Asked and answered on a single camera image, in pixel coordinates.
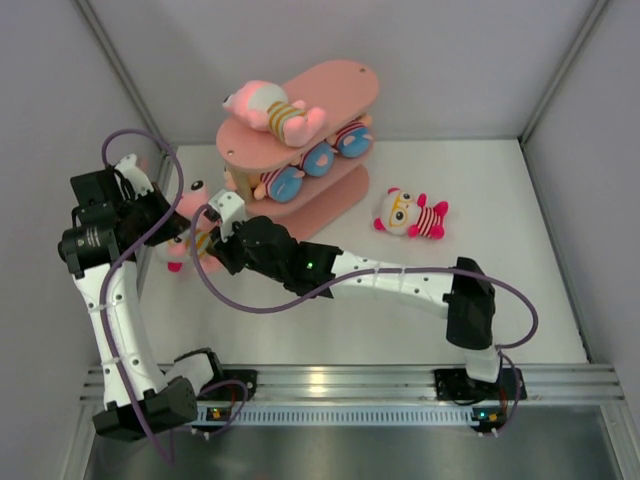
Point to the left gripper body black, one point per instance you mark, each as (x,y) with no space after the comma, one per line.
(143,212)

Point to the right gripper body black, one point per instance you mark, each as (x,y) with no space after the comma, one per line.
(234,256)

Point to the white glasses plush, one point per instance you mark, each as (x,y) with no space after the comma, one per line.
(404,214)
(174,253)

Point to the small pink frog plush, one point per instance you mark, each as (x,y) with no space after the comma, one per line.
(190,201)

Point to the large pink frog plush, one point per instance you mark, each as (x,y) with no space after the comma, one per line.
(264,106)

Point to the orange-head blue-body plush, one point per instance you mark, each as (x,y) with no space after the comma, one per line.
(354,138)

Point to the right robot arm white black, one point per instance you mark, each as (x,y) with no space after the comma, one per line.
(461,296)

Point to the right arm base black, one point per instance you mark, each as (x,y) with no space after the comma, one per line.
(454,385)

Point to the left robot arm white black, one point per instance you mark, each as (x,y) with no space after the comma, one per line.
(117,213)

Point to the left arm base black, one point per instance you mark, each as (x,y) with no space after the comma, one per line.
(225,385)

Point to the blue plush on shelf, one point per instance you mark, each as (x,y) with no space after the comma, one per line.
(280,185)
(318,161)

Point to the pink three-tier shelf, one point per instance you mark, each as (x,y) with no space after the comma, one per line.
(295,152)

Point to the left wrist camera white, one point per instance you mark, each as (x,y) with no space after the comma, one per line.
(137,183)

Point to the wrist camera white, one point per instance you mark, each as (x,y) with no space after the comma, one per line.
(231,209)
(137,183)

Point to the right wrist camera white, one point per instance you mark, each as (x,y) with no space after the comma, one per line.
(231,209)

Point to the aluminium mounting rail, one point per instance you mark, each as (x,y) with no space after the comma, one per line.
(544,384)

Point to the slotted cable duct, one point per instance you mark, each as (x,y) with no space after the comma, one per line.
(368,415)

